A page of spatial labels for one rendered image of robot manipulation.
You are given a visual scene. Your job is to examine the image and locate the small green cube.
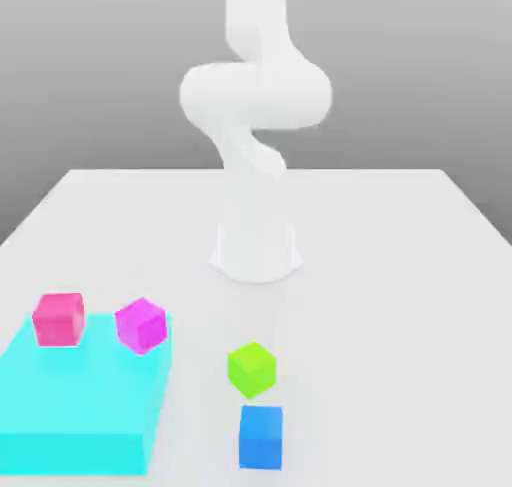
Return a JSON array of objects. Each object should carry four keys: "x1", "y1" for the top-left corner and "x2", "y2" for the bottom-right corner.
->
[{"x1": 227, "y1": 341, "x2": 278, "y2": 400}]

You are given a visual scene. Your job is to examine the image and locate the small magenta cube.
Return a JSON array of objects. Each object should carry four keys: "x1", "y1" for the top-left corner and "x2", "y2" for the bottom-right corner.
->
[{"x1": 114, "y1": 296, "x2": 169, "y2": 356}]

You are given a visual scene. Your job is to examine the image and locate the small blue cube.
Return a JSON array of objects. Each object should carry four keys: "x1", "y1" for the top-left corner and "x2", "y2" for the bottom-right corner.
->
[{"x1": 238, "y1": 404, "x2": 284, "y2": 472}]

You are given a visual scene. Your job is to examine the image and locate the small pink cube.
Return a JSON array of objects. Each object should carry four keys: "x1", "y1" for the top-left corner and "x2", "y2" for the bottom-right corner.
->
[{"x1": 31, "y1": 292, "x2": 86, "y2": 349}]

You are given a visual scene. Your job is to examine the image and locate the large cyan box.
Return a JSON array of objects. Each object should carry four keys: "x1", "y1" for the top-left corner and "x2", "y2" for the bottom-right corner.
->
[{"x1": 0, "y1": 311, "x2": 174, "y2": 477}]

